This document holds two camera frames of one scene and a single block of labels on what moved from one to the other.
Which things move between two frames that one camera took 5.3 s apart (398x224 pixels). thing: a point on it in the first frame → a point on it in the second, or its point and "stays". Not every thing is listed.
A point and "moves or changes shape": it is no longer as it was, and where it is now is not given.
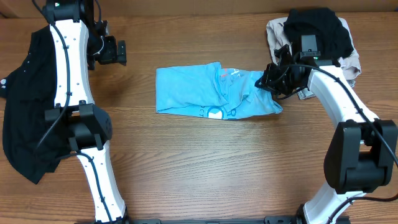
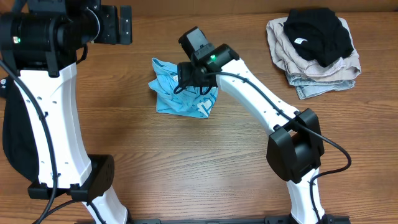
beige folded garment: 277,38 stays
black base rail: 280,219 stays
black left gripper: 115,50 → 125,23
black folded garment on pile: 333,40 stays
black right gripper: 268,78 → 183,75
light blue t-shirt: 208,91 moves or changes shape
